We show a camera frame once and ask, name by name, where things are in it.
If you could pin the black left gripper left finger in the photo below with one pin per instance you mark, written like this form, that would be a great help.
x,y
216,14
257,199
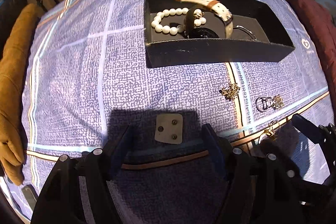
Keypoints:
x,y
60,198

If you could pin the dark red pillow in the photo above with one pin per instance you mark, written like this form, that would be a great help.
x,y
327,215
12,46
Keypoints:
x,y
320,27

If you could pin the purple patterned bed sheet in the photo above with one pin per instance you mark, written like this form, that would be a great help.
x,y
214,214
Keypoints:
x,y
87,80

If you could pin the gold chain jewelry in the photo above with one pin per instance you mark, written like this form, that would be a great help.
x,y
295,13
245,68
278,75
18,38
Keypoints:
x,y
270,131

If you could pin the black round beaded ornament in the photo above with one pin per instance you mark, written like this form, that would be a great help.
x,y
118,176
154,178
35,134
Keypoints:
x,y
201,33

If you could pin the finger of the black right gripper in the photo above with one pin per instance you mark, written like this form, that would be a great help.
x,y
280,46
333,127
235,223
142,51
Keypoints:
x,y
306,127

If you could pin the silver ring gold charm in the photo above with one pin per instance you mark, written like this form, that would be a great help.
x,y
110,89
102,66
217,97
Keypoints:
x,y
263,104

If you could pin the mustard yellow cushion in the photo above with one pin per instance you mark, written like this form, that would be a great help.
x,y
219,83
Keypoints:
x,y
13,70

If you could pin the gold ornate earring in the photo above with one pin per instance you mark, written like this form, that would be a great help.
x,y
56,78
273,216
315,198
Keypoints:
x,y
230,92

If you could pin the black jewelry tray box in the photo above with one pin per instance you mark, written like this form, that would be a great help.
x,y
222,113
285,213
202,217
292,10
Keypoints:
x,y
258,35

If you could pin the white earring card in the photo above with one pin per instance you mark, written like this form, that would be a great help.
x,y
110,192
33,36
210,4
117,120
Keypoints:
x,y
169,128

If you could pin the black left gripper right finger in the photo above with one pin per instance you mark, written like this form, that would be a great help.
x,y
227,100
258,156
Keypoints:
x,y
258,189

